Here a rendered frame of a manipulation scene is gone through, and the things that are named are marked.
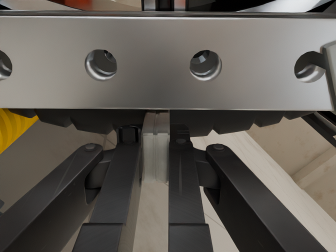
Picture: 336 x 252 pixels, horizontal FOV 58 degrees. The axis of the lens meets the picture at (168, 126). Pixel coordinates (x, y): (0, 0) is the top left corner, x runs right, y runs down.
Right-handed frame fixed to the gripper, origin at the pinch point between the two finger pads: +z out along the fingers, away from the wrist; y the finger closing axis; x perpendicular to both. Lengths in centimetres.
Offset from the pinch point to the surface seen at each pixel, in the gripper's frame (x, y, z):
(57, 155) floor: -48, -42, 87
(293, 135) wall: -283, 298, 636
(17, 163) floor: -42, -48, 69
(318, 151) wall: -331, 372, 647
